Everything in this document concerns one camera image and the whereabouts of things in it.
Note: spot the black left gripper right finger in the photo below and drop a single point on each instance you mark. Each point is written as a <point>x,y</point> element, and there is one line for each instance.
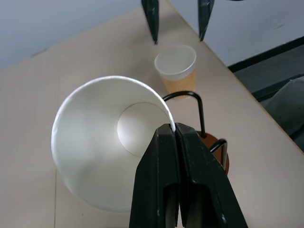
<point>202,180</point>

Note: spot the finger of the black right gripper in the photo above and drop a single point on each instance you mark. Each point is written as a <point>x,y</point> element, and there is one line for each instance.
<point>204,14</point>
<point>151,16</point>

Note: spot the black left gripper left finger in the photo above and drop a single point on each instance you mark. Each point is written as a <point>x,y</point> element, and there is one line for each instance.
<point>156,166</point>

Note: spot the brown paper cup white rim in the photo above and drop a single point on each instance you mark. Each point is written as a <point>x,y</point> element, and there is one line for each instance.
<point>178,82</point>

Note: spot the grey seat cushion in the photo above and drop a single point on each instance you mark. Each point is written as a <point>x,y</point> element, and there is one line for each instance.
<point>289,107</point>

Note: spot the black metal furniture frame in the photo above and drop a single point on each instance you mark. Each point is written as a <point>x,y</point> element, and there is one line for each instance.
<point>268,61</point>

